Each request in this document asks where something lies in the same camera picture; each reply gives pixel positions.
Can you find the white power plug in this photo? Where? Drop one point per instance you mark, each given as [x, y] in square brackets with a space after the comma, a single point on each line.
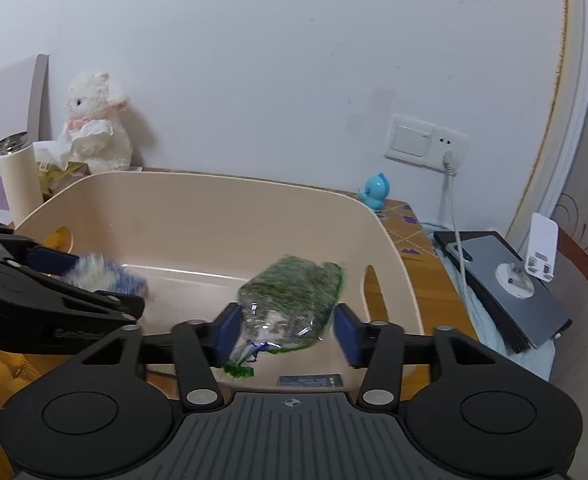
[449, 162]

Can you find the white phone stand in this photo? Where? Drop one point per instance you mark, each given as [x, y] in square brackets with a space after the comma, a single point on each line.
[543, 240]

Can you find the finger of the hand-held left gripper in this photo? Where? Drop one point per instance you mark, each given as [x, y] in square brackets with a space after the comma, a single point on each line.
[53, 261]
[79, 304]

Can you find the beige plastic basket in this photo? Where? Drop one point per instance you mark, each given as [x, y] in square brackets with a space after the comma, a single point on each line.
[199, 220]

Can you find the white plush lamb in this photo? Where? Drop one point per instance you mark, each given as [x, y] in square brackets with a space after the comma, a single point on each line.
[99, 145]

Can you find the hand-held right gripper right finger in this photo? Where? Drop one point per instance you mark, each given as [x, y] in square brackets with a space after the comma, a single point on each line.
[348, 336]

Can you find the white tissue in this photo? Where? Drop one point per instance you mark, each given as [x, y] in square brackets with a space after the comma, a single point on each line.
[54, 152]

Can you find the cream thermos bottle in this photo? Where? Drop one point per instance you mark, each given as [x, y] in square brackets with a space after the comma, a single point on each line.
[19, 185]

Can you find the blue white fluffy toy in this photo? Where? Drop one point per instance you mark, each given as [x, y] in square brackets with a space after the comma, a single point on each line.
[108, 275]

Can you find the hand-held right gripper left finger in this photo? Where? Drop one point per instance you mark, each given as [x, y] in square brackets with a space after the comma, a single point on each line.
[228, 334]

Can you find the white door frame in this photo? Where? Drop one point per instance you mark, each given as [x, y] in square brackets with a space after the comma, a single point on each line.
[568, 90]

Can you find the green tissue box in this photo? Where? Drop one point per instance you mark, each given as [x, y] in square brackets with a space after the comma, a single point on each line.
[61, 176]

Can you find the blue bird figurine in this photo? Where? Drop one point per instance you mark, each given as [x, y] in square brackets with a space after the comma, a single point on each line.
[373, 193]

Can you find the green snack packet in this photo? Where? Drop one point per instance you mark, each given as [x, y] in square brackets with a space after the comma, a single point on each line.
[294, 284]

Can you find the dark label sticker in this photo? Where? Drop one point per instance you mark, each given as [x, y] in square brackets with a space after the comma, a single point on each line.
[312, 382]

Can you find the grey tablet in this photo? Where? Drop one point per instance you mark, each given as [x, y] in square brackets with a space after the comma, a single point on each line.
[508, 305]

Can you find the white wall switch socket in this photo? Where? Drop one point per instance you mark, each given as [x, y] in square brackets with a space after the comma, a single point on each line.
[413, 141]

